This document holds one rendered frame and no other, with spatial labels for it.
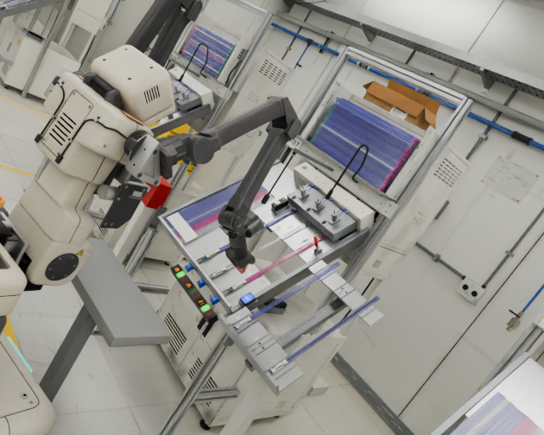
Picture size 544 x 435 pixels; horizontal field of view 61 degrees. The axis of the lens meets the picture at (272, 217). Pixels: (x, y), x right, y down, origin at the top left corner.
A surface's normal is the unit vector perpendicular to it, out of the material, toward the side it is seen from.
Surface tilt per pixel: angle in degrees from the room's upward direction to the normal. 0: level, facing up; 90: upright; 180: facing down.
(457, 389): 90
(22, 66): 90
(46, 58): 90
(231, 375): 90
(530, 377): 45
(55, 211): 82
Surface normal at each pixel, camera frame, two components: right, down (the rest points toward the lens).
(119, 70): 0.00, -0.62
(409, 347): -0.64, -0.22
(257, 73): 0.57, 0.52
